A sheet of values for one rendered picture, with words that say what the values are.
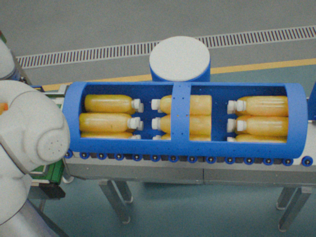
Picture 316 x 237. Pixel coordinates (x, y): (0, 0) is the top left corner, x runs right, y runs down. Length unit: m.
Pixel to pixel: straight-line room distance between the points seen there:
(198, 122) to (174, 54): 0.48
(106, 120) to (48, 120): 0.66
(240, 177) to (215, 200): 0.89
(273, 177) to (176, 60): 0.67
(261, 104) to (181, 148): 0.32
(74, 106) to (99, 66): 1.83
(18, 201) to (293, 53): 2.73
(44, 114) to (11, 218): 0.23
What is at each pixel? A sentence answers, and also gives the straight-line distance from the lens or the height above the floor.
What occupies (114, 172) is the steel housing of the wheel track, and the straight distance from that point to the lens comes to 1.61.
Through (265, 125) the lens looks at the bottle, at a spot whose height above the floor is 1.16.
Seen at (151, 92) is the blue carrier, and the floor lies 1.08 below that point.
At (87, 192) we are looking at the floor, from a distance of 2.57.
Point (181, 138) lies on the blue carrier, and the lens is 1.30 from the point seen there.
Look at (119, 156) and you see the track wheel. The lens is 1.51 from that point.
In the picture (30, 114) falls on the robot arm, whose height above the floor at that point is 1.71.
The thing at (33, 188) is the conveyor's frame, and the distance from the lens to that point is 1.69.
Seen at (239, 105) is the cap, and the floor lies 1.18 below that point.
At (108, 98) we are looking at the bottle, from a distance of 1.46.
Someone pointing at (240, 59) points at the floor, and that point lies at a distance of 3.11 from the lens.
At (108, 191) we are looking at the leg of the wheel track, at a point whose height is 0.54.
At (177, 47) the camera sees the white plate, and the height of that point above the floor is 1.04.
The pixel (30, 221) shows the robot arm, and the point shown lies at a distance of 0.83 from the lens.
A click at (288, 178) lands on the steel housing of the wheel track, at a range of 1.59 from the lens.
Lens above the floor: 2.27
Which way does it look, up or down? 56 degrees down
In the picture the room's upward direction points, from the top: 10 degrees counter-clockwise
